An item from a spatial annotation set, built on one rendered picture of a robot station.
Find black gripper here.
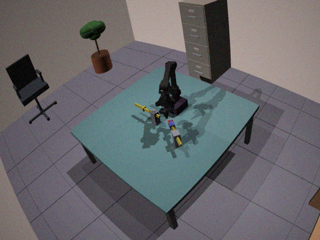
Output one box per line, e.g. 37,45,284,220
159,97,176,119

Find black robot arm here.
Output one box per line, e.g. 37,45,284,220
155,61,181,107

